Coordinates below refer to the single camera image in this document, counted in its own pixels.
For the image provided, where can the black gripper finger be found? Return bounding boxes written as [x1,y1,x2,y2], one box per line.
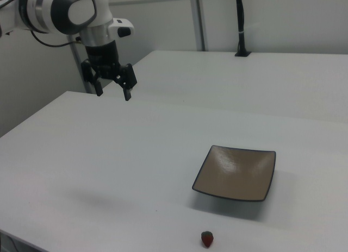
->
[114,62,138,102]
[81,59,104,97]

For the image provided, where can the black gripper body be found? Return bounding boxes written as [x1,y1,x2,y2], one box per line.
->
[85,41,122,81]

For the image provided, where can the square brown ceramic plate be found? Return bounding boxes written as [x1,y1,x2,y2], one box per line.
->
[191,144,277,203]

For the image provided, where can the red strawberry with green top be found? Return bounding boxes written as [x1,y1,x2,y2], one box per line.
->
[201,230,215,248]

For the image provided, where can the black table clamp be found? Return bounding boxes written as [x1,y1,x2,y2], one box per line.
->
[234,0,252,58]

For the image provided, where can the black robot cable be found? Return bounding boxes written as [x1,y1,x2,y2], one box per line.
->
[30,31,82,48]

